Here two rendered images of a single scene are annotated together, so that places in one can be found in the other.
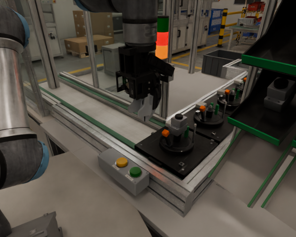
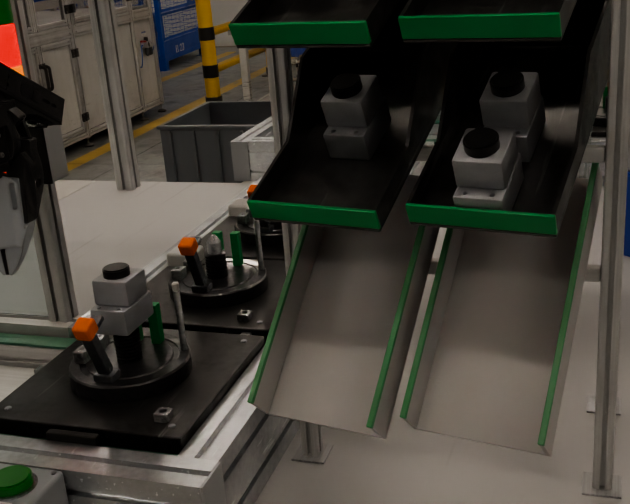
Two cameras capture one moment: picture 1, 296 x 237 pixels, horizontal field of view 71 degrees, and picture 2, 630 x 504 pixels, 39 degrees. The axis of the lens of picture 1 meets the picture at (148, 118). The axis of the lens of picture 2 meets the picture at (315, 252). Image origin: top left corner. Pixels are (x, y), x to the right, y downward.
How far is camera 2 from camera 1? 29 cm
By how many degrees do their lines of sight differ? 24
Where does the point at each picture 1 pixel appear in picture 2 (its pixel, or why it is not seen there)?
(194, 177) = (214, 438)
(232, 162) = (307, 345)
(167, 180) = (130, 469)
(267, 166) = (390, 316)
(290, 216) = (475, 416)
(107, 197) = not seen: outside the picture
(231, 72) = (265, 154)
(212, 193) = (287, 485)
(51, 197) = not seen: outside the picture
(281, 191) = (441, 366)
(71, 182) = not seen: outside the picture
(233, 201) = (353, 484)
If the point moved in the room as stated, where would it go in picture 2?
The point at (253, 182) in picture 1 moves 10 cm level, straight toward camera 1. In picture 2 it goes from (371, 371) to (357, 425)
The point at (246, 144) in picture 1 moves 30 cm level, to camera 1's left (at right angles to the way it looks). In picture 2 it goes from (328, 281) to (35, 354)
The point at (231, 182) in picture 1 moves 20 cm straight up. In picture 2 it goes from (318, 396) to (302, 202)
